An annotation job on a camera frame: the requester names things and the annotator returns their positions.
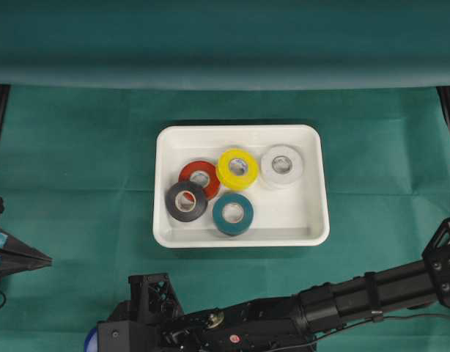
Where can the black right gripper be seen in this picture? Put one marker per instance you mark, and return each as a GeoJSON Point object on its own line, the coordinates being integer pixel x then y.
{"type": "Point", "coordinates": [141, 322]}

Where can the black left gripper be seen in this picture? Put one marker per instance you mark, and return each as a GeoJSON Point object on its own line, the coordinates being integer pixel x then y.
{"type": "Point", "coordinates": [21, 257]}

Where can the blue tape roll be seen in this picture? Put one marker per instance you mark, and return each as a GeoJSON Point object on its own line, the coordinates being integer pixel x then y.
{"type": "Point", "coordinates": [90, 342]}

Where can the black tape roll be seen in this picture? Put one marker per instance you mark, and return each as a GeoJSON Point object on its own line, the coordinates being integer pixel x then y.
{"type": "Point", "coordinates": [186, 201]}

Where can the green tape roll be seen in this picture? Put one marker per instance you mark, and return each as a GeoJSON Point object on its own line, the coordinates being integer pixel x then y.
{"type": "Point", "coordinates": [233, 214]}

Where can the red tape roll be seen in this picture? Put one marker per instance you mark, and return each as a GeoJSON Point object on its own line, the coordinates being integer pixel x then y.
{"type": "Point", "coordinates": [202, 173]}

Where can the yellow tape roll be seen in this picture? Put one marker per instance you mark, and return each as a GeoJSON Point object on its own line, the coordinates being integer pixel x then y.
{"type": "Point", "coordinates": [237, 169]}

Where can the white tape roll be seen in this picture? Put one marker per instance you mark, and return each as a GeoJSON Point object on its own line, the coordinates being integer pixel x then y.
{"type": "Point", "coordinates": [281, 166]}

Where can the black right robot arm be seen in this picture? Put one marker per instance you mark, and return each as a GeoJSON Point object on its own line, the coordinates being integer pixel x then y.
{"type": "Point", "coordinates": [300, 321]}

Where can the white rectangular plastic tray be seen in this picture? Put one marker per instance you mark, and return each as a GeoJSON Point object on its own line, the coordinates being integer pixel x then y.
{"type": "Point", "coordinates": [294, 216]}

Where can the green table cloth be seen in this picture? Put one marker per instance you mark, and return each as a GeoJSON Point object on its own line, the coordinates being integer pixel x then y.
{"type": "Point", "coordinates": [93, 83]}

